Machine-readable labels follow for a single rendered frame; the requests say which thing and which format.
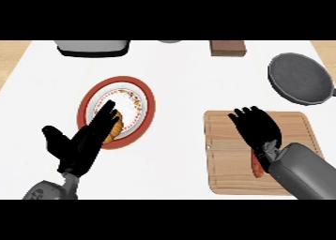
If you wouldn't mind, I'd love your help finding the red rimmed white plate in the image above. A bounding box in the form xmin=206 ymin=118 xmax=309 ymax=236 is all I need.
xmin=76 ymin=75 xmax=157 ymax=150

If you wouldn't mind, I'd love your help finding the orange red sweet potato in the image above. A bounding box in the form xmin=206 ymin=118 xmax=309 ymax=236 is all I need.
xmin=249 ymin=149 xmax=266 ymax=179

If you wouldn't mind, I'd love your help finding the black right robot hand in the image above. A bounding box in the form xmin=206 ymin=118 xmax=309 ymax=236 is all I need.
xmin=228 ymin=105 xmax=283 ymax=155

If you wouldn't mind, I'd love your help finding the dark grey frying pan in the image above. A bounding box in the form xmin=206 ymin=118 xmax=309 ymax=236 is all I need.
xmin=266 ymin=52 xmax=336 ymax=106

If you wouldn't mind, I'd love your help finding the brown wooden block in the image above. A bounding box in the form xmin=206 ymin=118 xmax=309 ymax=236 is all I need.
xmin=210 ymin=39 xmax=249 ymax=58

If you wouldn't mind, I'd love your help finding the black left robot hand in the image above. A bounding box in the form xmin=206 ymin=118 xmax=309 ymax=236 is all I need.
xmin=40 ymin=99 xmax=123 ymax=178

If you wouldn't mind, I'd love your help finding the orange brown pastry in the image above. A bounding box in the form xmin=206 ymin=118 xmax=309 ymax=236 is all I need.
xmin=101 ymin=110 xmax=125 ymax=145

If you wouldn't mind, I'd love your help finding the wooden cutting board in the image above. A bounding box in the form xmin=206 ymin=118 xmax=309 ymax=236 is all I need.
xmin=203 ymin=110 xmax=325 ymax=197

